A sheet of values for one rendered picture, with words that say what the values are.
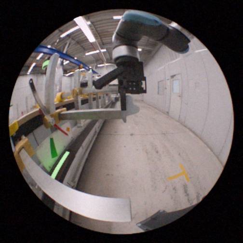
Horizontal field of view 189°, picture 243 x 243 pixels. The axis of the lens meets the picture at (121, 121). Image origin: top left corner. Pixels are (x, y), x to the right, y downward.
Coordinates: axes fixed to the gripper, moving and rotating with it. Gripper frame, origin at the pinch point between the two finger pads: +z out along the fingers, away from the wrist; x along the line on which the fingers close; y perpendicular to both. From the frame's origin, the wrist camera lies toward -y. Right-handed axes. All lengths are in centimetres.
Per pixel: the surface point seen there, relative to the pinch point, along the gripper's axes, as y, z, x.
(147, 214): 21, 84, -38
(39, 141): -49, 8, -8
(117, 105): -13, 32, 250
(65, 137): -27.0, 7.2, -1.3
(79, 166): -53, 64, 20
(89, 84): -28, -21, 44
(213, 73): 237, -104, 36
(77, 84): -26.9, -18.4, 18.9
